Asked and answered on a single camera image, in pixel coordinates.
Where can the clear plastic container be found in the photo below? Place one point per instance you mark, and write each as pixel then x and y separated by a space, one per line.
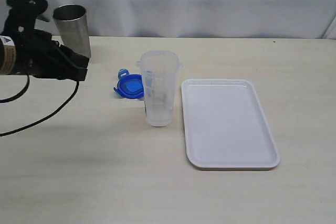
pixel 159 70

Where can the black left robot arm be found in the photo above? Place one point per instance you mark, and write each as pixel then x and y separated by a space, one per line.
pixel 26 50

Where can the stainless steel cup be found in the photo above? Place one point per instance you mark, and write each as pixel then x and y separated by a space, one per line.
pixel 71 22

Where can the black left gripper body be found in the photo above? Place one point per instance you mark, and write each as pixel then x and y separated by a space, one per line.
pixel 26 50

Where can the white backdrop curtain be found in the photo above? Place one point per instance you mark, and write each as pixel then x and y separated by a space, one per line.
pixel 206 18

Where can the blue plastic lid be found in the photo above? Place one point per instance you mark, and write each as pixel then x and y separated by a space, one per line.
pixel 129 86

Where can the white plastic tray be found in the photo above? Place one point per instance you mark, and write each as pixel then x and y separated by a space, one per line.
pixel 225 126

